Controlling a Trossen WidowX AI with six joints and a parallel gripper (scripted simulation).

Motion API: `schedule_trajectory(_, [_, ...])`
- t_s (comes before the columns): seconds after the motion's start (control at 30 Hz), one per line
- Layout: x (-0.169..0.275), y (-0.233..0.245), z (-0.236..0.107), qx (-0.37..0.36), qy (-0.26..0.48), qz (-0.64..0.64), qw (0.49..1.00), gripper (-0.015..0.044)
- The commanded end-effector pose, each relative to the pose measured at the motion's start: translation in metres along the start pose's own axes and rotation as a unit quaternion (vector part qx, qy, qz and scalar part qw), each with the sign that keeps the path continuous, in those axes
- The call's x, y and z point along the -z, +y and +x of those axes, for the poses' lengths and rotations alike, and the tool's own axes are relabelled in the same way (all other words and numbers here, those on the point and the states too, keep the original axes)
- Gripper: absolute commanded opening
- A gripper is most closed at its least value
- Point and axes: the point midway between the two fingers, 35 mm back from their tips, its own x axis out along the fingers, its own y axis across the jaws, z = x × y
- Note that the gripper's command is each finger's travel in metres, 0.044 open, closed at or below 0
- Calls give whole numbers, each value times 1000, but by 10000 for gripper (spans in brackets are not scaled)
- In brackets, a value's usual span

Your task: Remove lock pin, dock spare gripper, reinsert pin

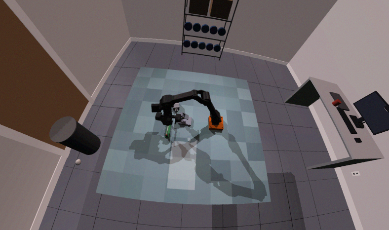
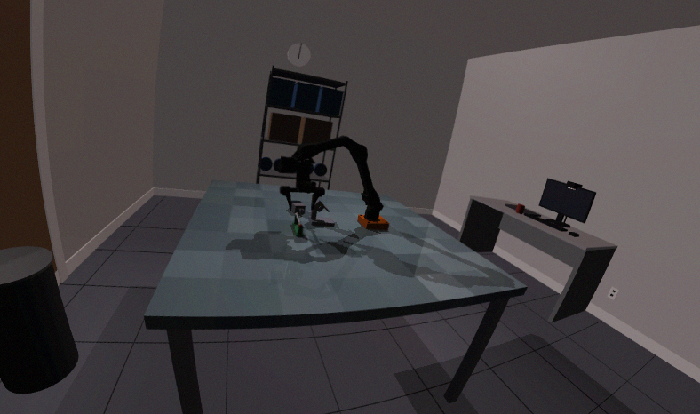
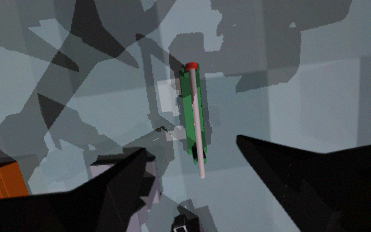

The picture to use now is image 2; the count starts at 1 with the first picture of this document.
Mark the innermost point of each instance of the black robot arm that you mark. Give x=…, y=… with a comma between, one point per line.
x=297, y=162

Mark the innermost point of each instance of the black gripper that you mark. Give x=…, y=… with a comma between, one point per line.
x=285, y=190

